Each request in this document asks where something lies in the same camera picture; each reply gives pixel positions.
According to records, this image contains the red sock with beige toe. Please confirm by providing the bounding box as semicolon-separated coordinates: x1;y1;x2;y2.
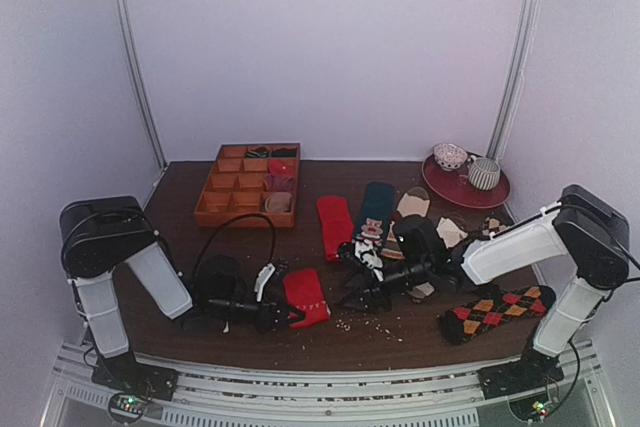
284;268;331;329

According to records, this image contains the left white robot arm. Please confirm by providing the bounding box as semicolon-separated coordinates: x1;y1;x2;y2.
59;196;306;391

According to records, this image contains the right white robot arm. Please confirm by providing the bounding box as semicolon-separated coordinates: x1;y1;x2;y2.
338;185;635;389

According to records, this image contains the beige striped sock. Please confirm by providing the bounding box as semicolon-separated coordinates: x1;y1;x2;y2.
382;186;430;261

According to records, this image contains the teal reindeer sock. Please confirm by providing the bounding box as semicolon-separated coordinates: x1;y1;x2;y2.
352;181;395;254

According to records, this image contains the black orange argyle sock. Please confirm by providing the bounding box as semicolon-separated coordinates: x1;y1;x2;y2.
438;285;557;345

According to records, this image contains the beige brown sock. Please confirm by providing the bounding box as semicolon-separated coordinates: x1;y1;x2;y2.
408;217;468;303

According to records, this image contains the beige rolled sock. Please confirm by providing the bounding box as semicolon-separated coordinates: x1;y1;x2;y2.
264;192;293;214

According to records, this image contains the red round plate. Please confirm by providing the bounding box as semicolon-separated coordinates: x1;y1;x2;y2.
421;155;511;210

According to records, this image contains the wooden compartment tray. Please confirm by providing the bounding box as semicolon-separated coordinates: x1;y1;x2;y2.
194;143;301;228

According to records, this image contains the beige argyle sock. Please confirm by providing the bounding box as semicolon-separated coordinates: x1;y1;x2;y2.
480;216;515;239

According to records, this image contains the red rolled sock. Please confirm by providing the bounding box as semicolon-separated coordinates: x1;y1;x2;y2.
268;158;297;176

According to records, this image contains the white patterned bowl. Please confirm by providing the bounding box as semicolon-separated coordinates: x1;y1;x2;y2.
433;142;468;171

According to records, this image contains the striped grey cup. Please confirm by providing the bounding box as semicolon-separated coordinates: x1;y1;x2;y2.
468;157;501;191

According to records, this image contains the black striped rolled sock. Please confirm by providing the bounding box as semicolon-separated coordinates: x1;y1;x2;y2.
245;146;270;158

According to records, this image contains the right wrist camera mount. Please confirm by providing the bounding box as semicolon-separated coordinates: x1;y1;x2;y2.
354;239;384;282

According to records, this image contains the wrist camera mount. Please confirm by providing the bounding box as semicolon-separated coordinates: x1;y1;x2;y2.
354;239;384;282
254;262;276;303

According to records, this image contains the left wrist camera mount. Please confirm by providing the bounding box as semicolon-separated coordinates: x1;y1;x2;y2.
254;262;276;303

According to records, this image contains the left black cable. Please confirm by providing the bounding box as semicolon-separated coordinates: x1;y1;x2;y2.
192;213;277;283

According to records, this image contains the black cable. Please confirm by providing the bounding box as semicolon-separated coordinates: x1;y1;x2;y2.
542;236;640;398
192;213;277;283

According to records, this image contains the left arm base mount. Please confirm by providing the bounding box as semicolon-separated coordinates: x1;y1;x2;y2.
91;364;178;424

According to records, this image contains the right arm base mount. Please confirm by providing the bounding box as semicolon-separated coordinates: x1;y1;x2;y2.
478;352;564;423

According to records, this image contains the right black cable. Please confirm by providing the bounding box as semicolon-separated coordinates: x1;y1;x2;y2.
542;236;640;398

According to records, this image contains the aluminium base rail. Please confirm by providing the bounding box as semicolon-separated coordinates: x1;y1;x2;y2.
42;339;616;427

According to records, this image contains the right aluminium frame post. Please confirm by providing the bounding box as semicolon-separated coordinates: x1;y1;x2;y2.
486;0;540;162

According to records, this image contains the aluminium frame post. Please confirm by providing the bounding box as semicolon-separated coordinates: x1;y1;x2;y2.
114;0;168;171
486;0;540;162

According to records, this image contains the left aluminium frame post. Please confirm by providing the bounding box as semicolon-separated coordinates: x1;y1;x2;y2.
114;0;168;171

